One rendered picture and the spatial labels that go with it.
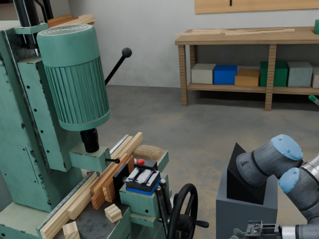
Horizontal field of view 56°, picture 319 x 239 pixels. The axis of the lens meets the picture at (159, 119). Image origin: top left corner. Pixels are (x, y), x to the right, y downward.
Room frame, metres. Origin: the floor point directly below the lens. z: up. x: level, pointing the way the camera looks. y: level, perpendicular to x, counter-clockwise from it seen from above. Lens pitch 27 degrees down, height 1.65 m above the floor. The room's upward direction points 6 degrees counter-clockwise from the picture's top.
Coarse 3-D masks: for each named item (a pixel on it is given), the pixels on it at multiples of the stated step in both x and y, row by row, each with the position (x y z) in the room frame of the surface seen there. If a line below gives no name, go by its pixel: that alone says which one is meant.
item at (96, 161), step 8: (80, 144) 1.00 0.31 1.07; (72, 152) 0.95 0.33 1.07; (80, 152) 0.94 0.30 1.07; (96, 152) 0.93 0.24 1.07; (104, 152) 0.93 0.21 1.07; (72, 160) 0.95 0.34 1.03; (80, 160) 0.94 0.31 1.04; (88, 160) 0.92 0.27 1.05; (96, 160) 0.90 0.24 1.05; (104, 160) 0.92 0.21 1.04; (88, 168) 0.92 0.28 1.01; (96, 168) 0.91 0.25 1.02; (104, 168) 0.91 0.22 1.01
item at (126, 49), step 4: (124, 48) 1.02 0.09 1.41; (128, 48) 1.02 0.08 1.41; (124, 52) 1.01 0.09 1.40; (128, 52) 1.01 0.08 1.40; (124, 56) 1.02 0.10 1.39; (128, 56) 1.01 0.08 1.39; (120, 60) 1.03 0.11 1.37; (116, 64) 1.04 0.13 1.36; (120, 64) 1.04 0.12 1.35; (116, 68) 1.04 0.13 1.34; (112, 72) 1.05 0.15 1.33; (108, 76) 1.06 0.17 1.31; (112, 76) 1.06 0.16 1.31; (108, 80) 1.06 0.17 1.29
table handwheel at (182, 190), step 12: (180, 192) 0.81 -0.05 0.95; (192, 192) 0.89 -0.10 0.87; (180, 204) 0.76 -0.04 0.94; (192, 204) 0.91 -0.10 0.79; (168, 216) 0.83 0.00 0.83; (180, 216) 0.81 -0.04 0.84; (192, 216) 0.90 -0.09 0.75; (168, 228) 0.71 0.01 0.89; (180, 228) 0.78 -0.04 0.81; (192, 228) 0.87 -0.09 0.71
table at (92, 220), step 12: (168, 156) 1.15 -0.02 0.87; (108, 204) 0.84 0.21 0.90; (120, 204) 0.84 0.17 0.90; (84, 216) 0.79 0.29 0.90; (96, 216) 0.79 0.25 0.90; (132, 216) 0.80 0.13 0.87; (144, 216) 0.80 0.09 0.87; (156, 216) 0.79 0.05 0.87; (84, 228) 0.74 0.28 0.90; (96, 228) 0.73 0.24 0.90; (108, 228) 0.73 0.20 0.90; (120, 228) 0.75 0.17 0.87
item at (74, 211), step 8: (136, 136) 1.25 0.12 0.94; (128, 144) 1.18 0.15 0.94; (136, 144) 1.22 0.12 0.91; (120, 152) 1.12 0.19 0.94; (128, 152) 1.14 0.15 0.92; (88, 192) 0.87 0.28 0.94; (80, 200) 0.83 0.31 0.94; (88, 200) 0.86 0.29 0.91; (72, 208) 0.80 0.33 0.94; (80, 208) 0.82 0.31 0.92; (72, 216) 0.78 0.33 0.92
